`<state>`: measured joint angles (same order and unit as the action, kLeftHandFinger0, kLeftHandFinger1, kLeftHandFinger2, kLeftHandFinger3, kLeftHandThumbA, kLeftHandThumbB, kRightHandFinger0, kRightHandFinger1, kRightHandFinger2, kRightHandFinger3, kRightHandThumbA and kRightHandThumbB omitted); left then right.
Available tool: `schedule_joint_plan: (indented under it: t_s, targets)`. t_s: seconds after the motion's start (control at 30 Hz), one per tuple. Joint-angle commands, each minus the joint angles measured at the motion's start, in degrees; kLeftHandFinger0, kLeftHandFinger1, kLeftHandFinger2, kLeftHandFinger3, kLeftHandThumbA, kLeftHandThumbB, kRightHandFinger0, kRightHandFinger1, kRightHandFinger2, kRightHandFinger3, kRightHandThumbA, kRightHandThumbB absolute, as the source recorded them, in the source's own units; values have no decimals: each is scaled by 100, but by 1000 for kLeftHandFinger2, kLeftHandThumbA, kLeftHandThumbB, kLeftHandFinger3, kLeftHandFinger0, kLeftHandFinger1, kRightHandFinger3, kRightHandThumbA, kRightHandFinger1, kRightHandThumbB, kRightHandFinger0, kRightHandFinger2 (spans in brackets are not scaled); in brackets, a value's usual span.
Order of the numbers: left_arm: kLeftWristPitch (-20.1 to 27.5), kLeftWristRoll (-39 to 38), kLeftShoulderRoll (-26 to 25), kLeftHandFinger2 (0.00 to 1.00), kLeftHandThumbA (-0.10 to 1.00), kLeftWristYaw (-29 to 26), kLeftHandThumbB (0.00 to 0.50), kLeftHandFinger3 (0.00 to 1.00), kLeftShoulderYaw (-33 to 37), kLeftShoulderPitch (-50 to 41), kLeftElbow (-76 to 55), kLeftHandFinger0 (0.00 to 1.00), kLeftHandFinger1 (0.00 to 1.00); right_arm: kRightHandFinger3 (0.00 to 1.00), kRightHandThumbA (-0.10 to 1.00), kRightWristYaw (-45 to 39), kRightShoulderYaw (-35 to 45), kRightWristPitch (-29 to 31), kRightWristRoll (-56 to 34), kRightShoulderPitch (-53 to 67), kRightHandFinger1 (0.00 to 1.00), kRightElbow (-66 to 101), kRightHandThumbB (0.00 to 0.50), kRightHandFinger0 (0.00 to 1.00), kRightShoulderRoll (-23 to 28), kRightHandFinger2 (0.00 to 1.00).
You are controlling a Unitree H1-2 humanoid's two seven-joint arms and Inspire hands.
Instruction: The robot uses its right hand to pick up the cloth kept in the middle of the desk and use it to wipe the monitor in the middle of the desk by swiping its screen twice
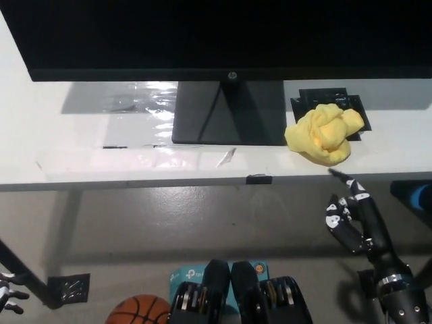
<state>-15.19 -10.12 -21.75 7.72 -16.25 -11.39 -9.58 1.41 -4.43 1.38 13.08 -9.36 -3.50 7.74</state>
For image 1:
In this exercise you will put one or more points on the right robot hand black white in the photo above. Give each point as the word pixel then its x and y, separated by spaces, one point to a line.
pixel 371 229

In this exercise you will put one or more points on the clear tape strip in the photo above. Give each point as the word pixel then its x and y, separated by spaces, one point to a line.
pixel 226 157

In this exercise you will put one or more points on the clear plastic film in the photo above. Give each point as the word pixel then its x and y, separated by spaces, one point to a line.
pixel 162 101

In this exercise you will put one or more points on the small black tape piece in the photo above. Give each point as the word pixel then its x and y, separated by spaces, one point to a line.
pixel 258 179

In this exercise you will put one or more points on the black object under desk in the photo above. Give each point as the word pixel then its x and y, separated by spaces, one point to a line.
pixel 400 192

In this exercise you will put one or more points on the black HP monitor with stand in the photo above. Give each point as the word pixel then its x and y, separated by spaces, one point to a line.
pixel 135 33

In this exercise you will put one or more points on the orange basketball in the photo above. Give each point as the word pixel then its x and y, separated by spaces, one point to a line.
pixel 138 310

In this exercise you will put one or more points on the black metal desk leg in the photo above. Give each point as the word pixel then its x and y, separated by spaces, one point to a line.
pixel 27 273

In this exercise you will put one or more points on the teal tp-link box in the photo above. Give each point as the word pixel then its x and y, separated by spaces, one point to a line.
pixel 185 273

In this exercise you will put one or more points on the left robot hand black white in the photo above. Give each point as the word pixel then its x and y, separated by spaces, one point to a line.
pixel 6 295

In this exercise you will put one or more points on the black floor tape patch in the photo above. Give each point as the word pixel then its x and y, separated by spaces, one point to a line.
pixel 69 287

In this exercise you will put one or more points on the yellow microfiber cloth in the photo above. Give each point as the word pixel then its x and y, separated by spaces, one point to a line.
pixel 324 135

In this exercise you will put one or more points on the thin black tape strip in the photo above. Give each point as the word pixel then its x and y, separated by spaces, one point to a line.
pixel 114 147

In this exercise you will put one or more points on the blue round object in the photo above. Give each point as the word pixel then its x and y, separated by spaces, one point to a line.
pixel 422 197

